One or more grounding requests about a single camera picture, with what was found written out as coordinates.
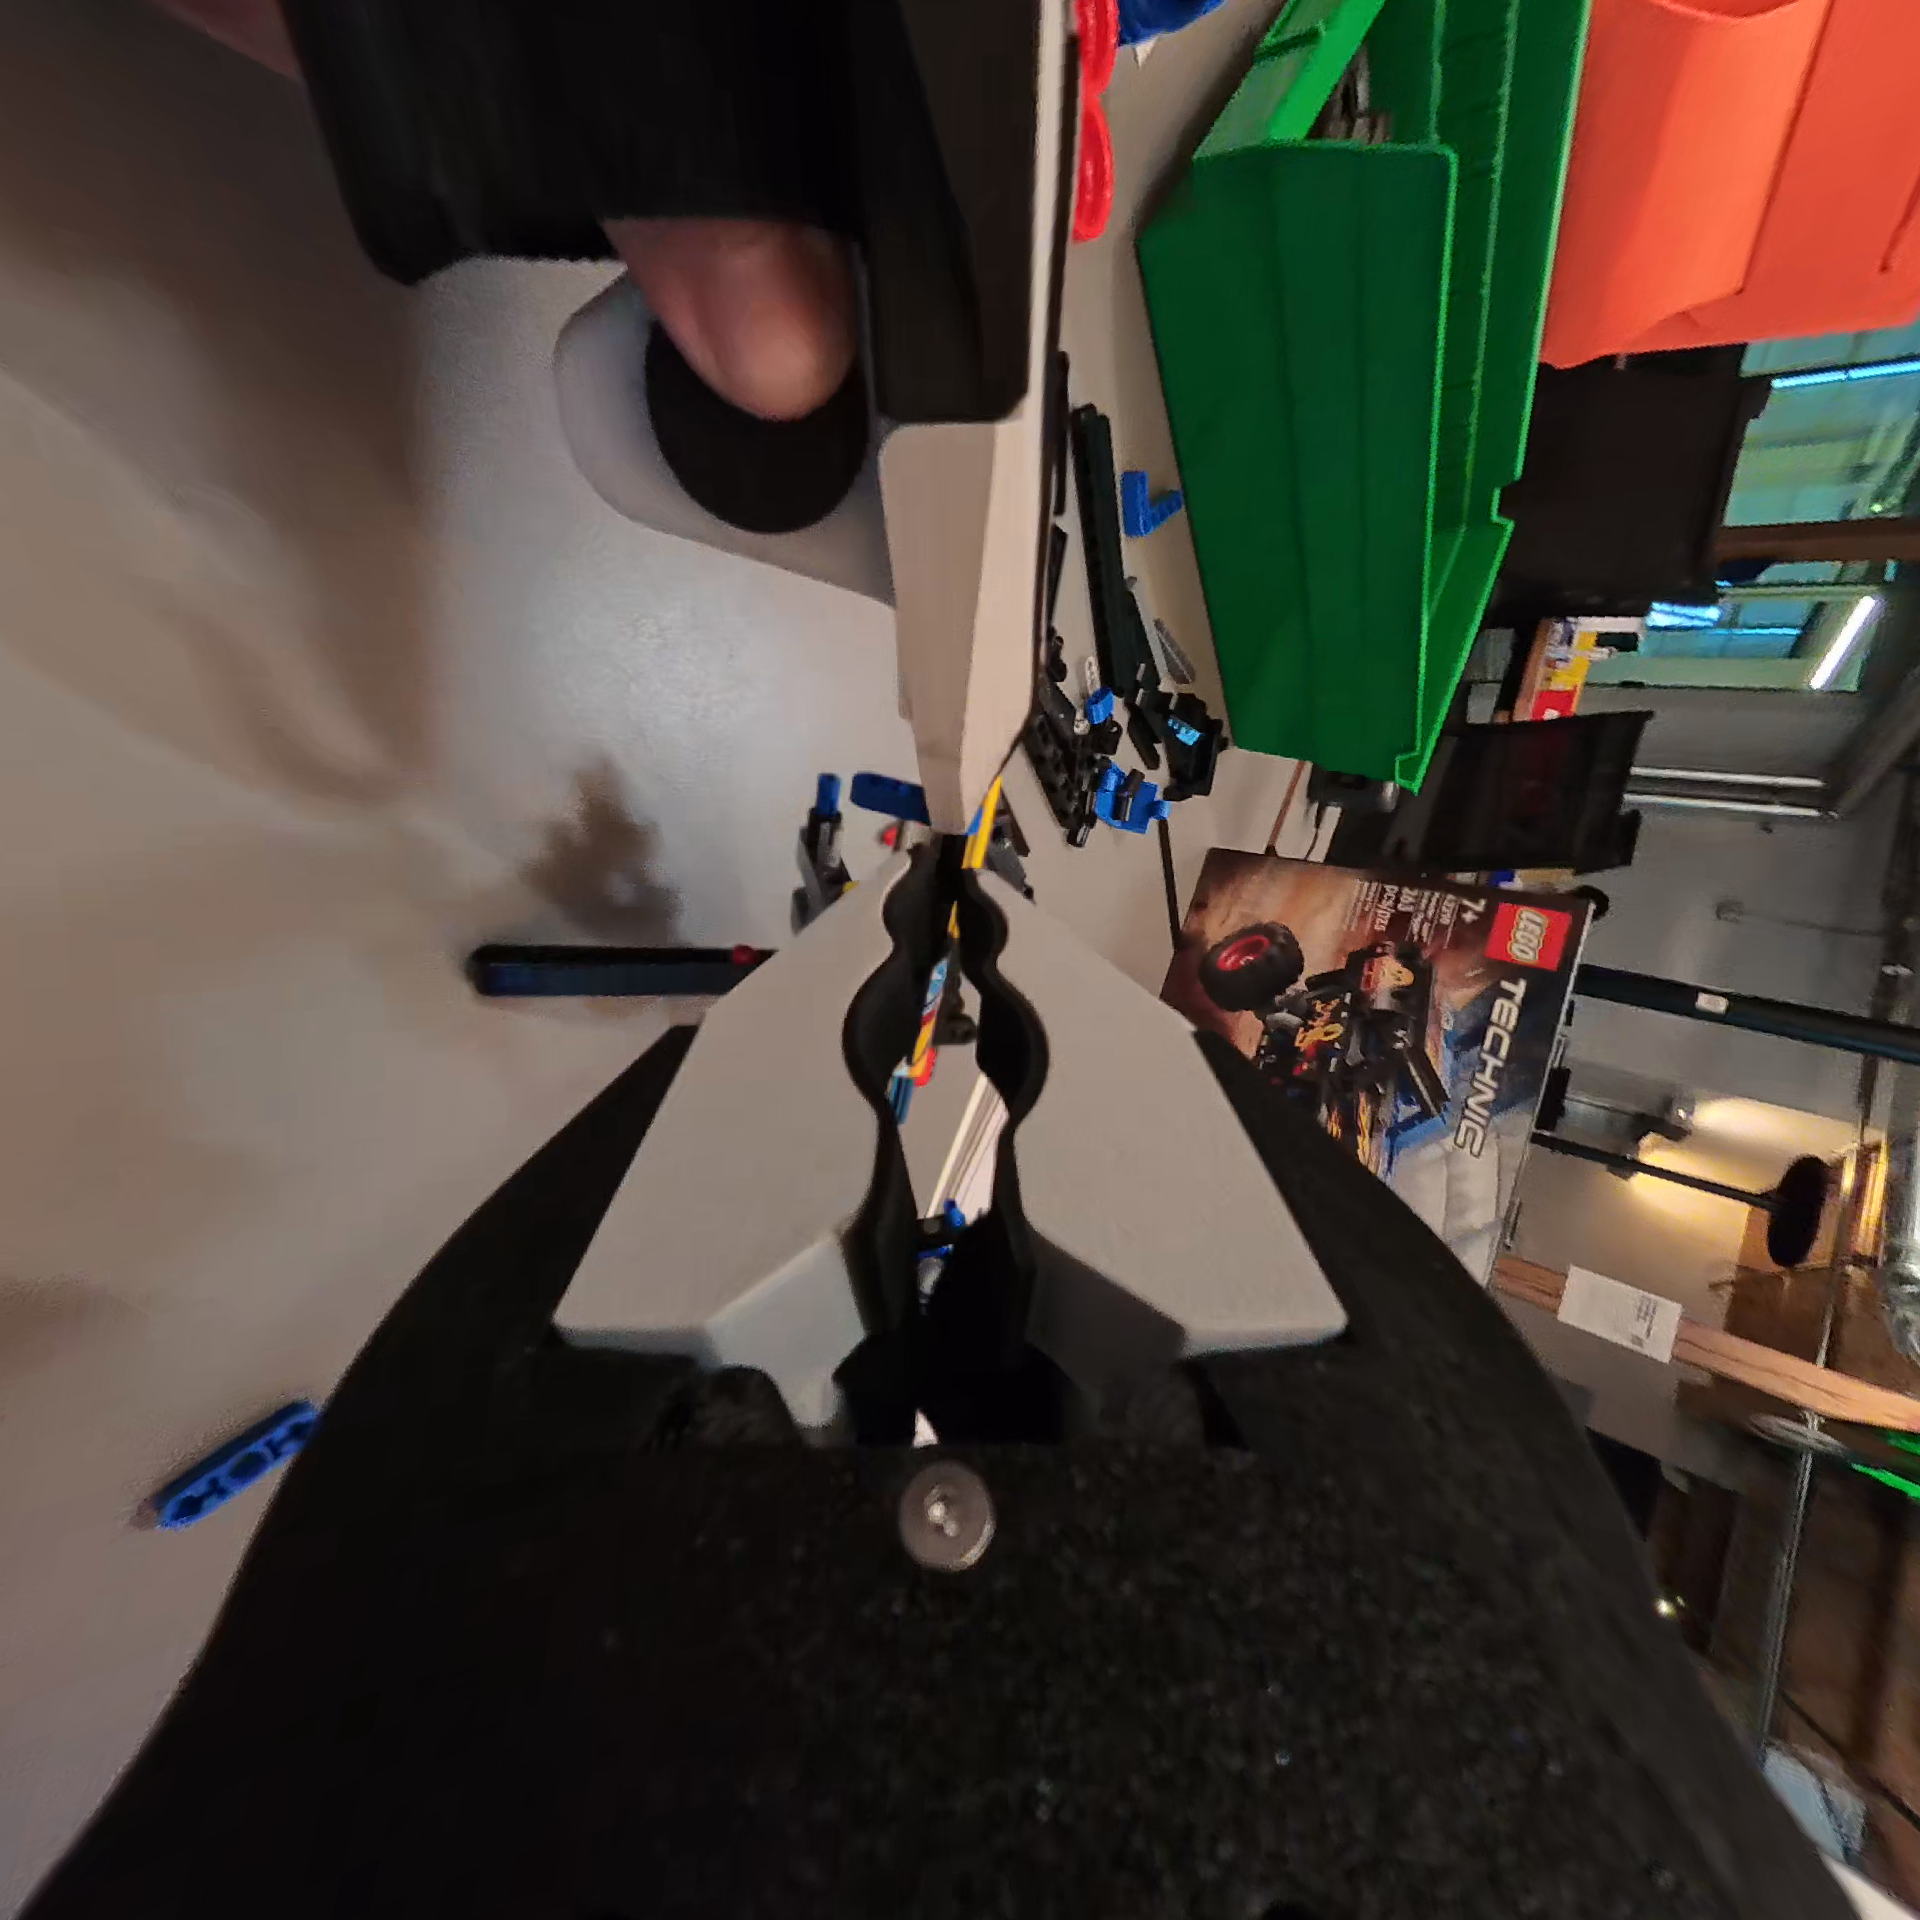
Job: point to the black monitor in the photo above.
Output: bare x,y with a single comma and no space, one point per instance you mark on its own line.
1531,795

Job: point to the short blue lego beam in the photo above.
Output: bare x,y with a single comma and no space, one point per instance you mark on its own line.
233,1470

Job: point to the black metal pole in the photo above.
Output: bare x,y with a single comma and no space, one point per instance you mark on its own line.
1754,1013

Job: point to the small grey blue lego assembly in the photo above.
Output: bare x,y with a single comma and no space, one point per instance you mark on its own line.
841,841

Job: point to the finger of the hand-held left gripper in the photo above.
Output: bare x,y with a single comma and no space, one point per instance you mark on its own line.
968,601

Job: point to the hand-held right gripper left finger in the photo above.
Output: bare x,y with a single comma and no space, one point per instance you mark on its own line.
705,1184

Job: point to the pile of black lego pieces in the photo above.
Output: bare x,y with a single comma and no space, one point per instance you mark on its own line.
1118,705

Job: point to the red lego wheel pieces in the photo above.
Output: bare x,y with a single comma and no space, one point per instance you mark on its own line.
1094,134

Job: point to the orange plastic bin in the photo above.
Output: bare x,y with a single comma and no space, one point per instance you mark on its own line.
1725,150

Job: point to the wooden plank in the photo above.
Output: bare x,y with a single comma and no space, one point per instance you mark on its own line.
1800,1372

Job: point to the black floor stand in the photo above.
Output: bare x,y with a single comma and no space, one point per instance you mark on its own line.
1792,1208

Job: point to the blue angled lego piece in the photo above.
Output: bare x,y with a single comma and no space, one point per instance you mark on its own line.
1149,503

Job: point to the lego set cardboard box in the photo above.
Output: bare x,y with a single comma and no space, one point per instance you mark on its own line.
1395,1021

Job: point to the green plastic bin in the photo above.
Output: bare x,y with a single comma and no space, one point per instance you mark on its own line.
1500,74
1321,450

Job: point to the person's left hand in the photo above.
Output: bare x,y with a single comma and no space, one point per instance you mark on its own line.
735,314

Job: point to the small multicoloured lego assembly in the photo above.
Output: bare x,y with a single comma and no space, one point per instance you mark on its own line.
932,1021

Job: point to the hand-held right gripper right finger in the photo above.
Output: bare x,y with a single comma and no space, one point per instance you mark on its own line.
1155,1184

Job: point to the long dark blue lego beam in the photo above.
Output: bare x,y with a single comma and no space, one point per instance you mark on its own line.
601,970

